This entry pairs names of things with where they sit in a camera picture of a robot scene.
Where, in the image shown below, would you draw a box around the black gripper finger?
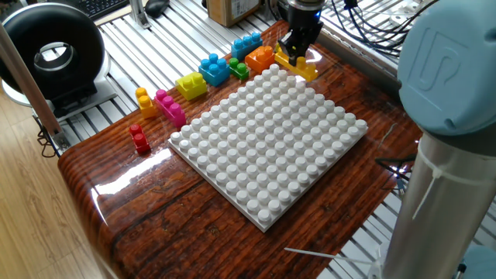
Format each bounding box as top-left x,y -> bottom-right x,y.
277,32 -> 298,60
290,38 -> 312,67

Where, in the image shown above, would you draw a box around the black round ring device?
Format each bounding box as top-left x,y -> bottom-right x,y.
0,2 -> 117,121

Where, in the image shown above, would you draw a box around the white studded baseplate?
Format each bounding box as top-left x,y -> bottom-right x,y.
168,64 -> 369,233

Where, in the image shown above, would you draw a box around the labelled cardboard box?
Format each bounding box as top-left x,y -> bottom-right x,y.
205,0 -> 263,28

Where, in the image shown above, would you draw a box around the black computer mouse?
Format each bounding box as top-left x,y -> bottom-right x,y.
144,0 -> 171,19

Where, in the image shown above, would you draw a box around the white cable tie around arm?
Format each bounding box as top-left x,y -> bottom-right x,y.
412,149 -> 496,221

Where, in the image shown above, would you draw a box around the black keyboard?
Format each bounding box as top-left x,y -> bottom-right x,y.
75,0 -> 131,21

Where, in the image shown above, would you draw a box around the green two-stud block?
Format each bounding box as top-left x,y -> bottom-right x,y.
228,57 -> 250,81

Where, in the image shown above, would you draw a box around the lime yellow two-stud block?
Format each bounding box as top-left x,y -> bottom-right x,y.
174,71 -> 208,102

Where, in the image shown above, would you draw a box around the light blue long block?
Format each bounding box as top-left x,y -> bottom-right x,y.
231,32 -> 264,61

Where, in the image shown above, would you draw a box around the thin black cable loops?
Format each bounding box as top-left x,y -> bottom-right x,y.
35,115 -> 58,159

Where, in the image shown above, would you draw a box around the slanted wooden beam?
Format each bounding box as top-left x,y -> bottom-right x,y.
0,22 -> 72,153

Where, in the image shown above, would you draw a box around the red two-stud block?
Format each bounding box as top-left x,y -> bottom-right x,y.
129,123 -> 152,155

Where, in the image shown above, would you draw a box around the orange block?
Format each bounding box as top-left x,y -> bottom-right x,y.
244,45 -> 277,74

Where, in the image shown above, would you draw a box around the blue four-stud square block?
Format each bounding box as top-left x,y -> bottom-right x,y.
198,53 -> 231,88

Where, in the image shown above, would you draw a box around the black cable bundle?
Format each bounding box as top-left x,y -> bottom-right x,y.
329,0 -> 439,59
374,154 -> 418,195

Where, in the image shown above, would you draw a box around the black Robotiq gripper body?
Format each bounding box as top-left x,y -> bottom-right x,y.
287,5 -> 324,44

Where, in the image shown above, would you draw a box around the loose white cable tie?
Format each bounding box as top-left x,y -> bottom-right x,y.
284,247 -> 383,268

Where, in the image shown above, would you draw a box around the glossy wood-grain board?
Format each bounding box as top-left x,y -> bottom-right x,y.
57,19 -> 423,279

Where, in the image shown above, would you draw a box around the magenta three-stud block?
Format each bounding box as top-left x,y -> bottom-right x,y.
153,88 -> 188,129

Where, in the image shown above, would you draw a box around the long yellow four-stud block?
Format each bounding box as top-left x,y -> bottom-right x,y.
274,43 -> 319,83

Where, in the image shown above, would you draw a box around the aluminium post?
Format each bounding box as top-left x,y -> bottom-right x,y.
129,0 -> 151,30

